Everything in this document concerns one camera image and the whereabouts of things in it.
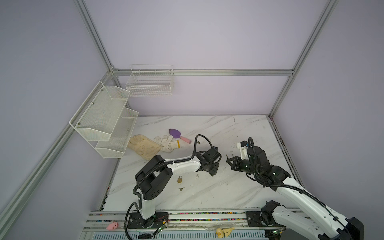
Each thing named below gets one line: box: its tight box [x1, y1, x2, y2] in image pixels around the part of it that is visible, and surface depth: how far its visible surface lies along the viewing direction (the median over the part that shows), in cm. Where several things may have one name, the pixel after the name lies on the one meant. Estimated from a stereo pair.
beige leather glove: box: [127, 134, 164, 161], surface depth 104 cm
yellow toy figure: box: [216, 227, 236, 239], surface depth 70 cm
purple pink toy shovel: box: [168, 128, 192, 144], surface depth 111 cm
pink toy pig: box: [106, 221, 119, 231], surface depth 72 cm
